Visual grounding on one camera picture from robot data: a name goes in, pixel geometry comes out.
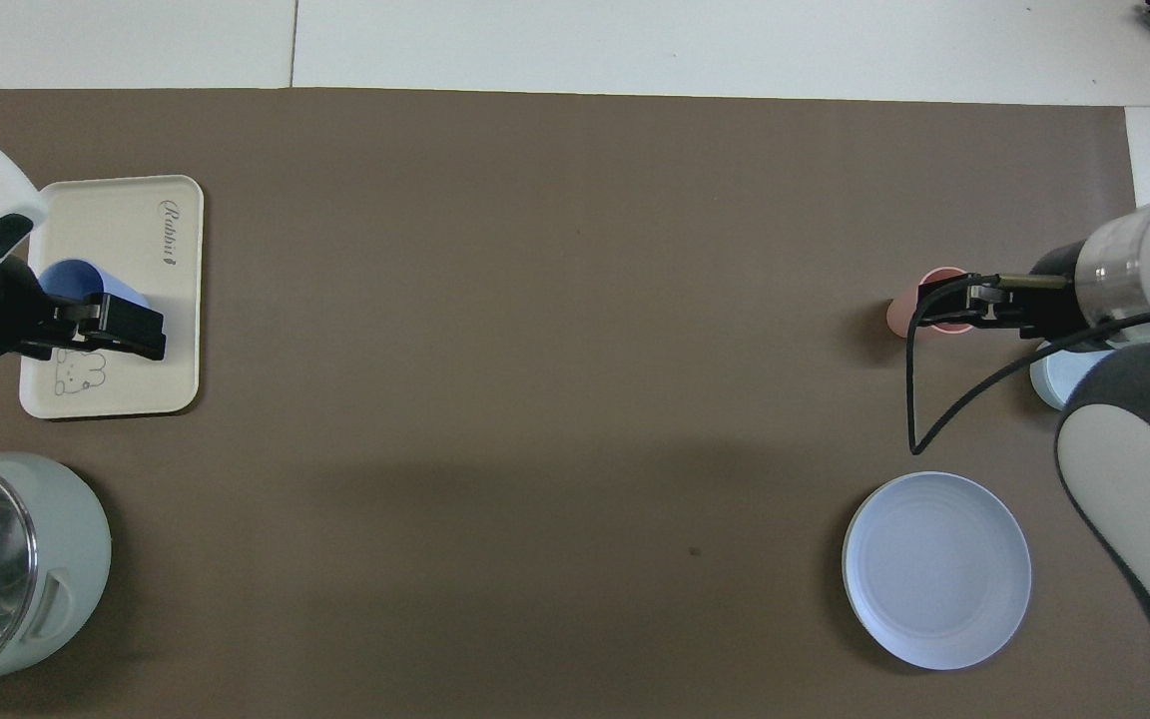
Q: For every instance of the pink plastic cup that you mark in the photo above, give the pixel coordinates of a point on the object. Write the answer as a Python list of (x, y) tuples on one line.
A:
[(899, 315)]

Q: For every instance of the pale green cooking pot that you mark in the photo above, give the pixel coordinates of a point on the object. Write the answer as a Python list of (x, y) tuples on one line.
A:
[(76, 539)]

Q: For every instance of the cream tray with bear print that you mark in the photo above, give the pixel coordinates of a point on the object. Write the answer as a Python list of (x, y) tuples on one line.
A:
[(136, 240)]

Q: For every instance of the pale blue round plate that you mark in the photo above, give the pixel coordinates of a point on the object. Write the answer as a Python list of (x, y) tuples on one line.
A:
[(934, 569)]

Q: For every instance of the light blue bowl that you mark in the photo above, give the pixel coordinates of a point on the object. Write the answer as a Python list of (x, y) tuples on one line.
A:
[(1059, 381)]

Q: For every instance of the blue plastic cup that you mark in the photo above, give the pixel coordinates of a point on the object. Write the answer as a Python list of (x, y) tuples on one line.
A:
[(76, 280)]

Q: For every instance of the brown table mat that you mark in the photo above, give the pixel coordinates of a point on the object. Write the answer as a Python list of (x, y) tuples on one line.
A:
[(535, 399)]

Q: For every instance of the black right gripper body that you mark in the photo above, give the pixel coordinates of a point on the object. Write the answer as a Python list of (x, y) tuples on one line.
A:
[(1056, 300)]

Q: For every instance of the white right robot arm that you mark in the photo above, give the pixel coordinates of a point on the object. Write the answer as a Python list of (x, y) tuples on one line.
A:
[(1124, 479)]

